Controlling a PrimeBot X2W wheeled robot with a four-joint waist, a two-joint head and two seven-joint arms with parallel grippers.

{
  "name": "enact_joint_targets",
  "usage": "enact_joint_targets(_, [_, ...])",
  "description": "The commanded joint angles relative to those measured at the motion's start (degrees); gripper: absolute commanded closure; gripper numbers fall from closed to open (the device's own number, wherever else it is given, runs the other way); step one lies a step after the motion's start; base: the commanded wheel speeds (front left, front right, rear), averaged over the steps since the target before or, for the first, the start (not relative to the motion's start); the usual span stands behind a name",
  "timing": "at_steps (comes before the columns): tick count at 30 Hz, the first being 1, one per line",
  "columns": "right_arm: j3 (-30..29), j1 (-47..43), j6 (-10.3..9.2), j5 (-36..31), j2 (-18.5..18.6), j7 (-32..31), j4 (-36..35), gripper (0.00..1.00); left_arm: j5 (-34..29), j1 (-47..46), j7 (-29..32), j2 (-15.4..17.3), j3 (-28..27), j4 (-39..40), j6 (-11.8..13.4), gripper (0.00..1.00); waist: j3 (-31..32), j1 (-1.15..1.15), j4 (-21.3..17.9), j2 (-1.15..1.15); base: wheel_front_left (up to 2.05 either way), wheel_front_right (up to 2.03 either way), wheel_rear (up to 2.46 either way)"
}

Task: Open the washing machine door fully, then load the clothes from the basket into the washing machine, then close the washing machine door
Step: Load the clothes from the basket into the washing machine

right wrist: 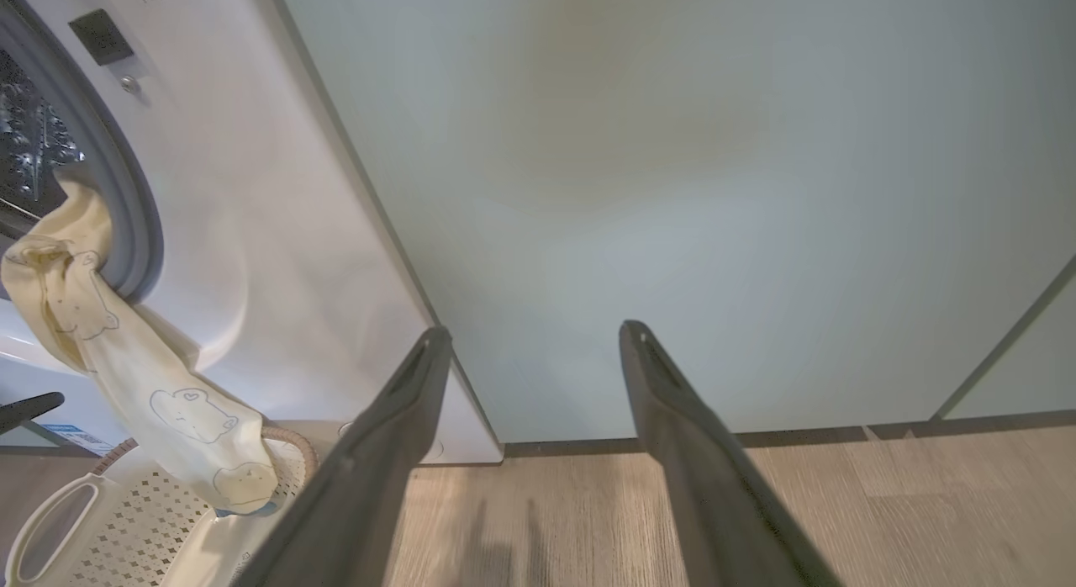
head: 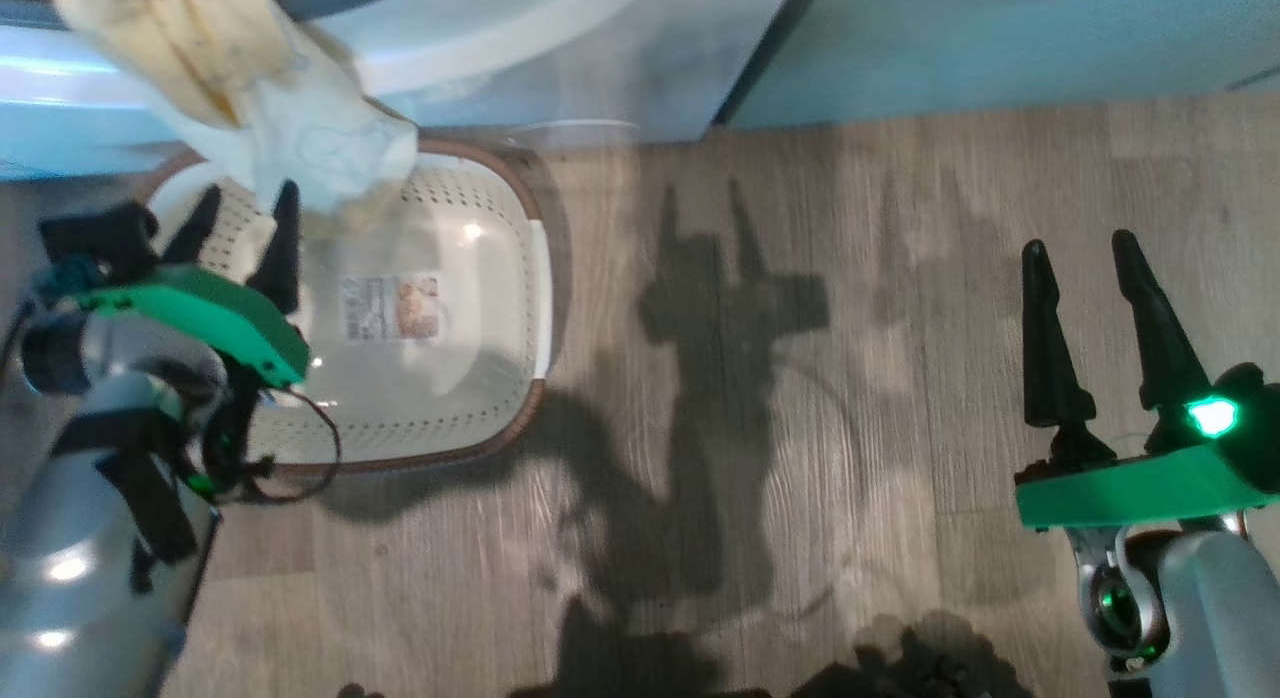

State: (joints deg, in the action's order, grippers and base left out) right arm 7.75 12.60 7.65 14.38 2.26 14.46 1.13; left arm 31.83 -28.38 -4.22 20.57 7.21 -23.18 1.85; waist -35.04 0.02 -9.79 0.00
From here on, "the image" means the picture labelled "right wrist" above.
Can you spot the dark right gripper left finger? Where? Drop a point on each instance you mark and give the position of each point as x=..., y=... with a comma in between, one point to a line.
x=370, y=486

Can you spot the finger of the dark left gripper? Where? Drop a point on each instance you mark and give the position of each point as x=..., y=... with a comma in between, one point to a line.
x=34, y=409

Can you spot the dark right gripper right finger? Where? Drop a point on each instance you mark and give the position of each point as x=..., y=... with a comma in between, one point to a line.
x=706, y=494

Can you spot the cream bear-print baby pants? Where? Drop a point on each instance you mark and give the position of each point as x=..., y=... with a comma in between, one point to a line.
x=143, y=377

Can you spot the white front-load washing machine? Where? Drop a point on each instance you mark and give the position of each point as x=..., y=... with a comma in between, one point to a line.
x=252, y=234

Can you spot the grey door latch plate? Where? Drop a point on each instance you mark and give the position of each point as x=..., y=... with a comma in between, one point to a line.
x=102, y=39

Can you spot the blue energy label sticker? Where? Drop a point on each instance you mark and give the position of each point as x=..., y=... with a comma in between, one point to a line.
x=76, y=438

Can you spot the cream perforated laundry basket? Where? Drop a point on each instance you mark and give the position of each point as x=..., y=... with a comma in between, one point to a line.
x=126, y=536

